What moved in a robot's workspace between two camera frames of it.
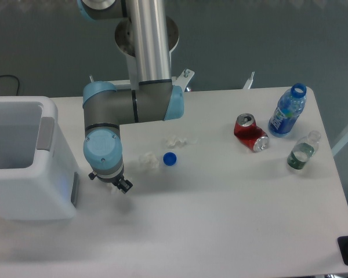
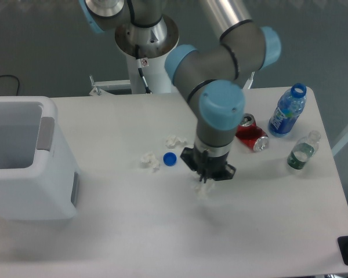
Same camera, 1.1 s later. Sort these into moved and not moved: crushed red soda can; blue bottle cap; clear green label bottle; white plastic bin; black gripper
Moved: black gripper
Not moved: white plastic bin; blue bottle cap; crushed red soda can; clear green label bottle
